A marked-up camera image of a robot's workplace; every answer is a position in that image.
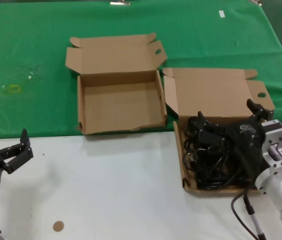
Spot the pile of black power cables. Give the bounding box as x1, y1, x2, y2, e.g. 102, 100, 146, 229
183, 116, 264, 191

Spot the cardboard box with round hole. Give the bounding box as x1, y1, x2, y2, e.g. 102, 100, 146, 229
162, 66, 275, 198

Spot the green table cloth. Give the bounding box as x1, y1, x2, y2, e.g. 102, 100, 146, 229
0, 0, 282, 140

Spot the cardboard box with oval hole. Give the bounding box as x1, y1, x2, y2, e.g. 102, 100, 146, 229
65, 32, 168, 136

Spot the round brown cardboard disc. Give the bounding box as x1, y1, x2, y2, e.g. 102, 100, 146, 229
53, 220, 64, 233

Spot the silver-tipped right arm cable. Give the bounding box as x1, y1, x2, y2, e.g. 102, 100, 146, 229
243, 194, 266, 240

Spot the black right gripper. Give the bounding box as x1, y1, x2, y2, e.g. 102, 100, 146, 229
197, 98, 273, 181

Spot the black looped right arm cable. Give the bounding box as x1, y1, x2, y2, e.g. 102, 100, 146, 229
230, 182, 259, 238

